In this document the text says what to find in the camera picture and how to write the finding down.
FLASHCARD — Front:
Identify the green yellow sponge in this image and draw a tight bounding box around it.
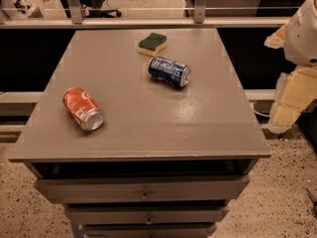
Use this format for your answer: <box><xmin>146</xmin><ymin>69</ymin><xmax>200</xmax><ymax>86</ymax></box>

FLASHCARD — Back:
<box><xmin>138</xmin><ymin>33</ymin><xmax>167</xmax><ymax>57</ymax></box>

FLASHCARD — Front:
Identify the blue pepsi can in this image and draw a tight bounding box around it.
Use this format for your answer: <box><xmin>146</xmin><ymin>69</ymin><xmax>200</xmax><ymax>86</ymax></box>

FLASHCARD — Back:
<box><xmin>148</xmin><ymin>57</ymin><xmax>191</xmax><ymax>88</ymax></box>

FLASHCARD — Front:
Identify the white cable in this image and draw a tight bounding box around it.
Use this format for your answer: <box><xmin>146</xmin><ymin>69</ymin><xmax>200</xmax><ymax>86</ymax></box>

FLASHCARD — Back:
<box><xmin>251</xmin><ymin>103</ymin><xmax>271</xmax><ymax>119</ymax></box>

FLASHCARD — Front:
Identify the grey drawer cabinet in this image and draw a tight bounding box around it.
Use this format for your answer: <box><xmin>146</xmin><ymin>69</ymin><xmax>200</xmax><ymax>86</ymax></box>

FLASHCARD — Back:
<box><xmin>8</xmin><ymin>28</ymin><xmax>272</xmax><ymax>238</ymax></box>

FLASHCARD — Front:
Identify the middle grey drawer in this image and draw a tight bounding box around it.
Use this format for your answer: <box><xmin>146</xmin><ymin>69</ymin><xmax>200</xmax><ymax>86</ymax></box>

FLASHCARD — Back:
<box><xmin>65</xmin><ymin>205</ymin><xmax>229</xmax><ymax>225</ymax></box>

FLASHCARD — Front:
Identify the bottom grey drawer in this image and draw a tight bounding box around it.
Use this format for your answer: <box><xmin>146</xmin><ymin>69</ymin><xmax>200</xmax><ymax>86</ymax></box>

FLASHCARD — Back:
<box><xmin>84</xmin><ymin>223</ymin><xmax>216</xmax><ymax>238</ymax></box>

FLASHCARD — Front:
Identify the top grey drawer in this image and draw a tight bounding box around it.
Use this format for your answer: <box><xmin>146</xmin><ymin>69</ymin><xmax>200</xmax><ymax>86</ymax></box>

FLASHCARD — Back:
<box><xmin>34</xmin><ymin>175</ymin><xmax>250</xmax><ymax>204</ymax></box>

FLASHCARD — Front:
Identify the red coke can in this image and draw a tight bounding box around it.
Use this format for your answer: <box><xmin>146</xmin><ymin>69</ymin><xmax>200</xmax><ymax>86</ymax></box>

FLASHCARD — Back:
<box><xmin>62</xmin><ymin>87</ymin><xmax>104</xmax><ymax>131</ymax></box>

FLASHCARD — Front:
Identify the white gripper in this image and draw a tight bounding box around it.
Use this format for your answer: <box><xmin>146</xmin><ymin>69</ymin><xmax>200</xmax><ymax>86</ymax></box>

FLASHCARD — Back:
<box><xmin>264</xmin><ymin>0</ymin><xmax>317</xmax><ymax>134</ymax></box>

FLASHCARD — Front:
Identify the grey drawer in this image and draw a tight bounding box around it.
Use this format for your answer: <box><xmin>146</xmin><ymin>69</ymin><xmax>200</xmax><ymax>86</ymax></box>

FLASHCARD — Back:
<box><xmin>84</xmin><ymin>223</ymin><xmax>216</xmax><ymax>238</ymax></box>
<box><xmin>34</xmin><ymin>175</ymin><xmax>250</xmax><ymax>204</ymax></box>
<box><xmin>65</xmin><ymin>205</ymin><xmax>229</xmax><ymax>225</ymax></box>

